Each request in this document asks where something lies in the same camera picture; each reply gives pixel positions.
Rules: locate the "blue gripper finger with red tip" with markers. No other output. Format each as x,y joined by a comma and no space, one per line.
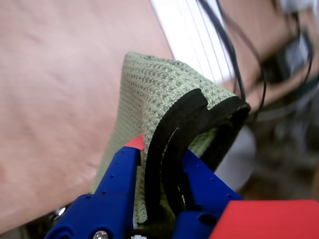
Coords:
202,184
117,184

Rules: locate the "green waffle cloth black trim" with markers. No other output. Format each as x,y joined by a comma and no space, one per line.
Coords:
154,87

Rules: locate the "white table leg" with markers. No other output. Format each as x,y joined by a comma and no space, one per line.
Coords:
236,159

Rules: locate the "white keyboard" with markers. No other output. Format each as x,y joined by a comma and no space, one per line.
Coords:
189,37

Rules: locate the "black power adapter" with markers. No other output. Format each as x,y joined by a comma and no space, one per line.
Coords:
296,54

